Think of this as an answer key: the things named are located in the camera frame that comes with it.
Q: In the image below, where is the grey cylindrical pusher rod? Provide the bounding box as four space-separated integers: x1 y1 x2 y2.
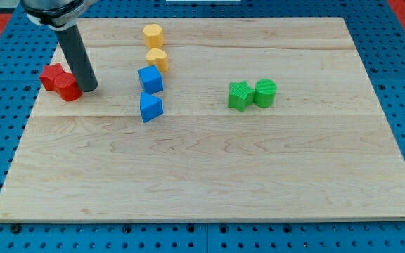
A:
55 25 98 92

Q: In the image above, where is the red star block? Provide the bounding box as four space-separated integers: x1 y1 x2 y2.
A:
39 63 65 91

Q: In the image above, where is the green star block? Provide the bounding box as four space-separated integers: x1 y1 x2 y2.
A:
228 80 255 112

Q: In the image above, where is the red cylinder block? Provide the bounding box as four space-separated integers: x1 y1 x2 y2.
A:
53 72 82 101

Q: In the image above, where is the blue pegboard base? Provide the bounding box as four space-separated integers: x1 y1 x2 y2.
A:
0 1 405 252

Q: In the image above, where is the yellow hexagon block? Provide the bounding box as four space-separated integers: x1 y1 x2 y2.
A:
142 23 165 48

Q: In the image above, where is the yellow heart block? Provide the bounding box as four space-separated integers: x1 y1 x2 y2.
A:
146 48 169 72

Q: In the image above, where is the blue cube block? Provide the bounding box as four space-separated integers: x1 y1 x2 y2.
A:
137 65 163 94

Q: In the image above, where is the blue triangle block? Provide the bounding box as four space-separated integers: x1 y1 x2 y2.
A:
140 92 163 123

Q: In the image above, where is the wooden board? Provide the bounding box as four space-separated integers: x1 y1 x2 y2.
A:
0 18 405 223

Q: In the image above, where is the green cylinder block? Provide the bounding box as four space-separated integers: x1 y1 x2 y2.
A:
254 79 278 108

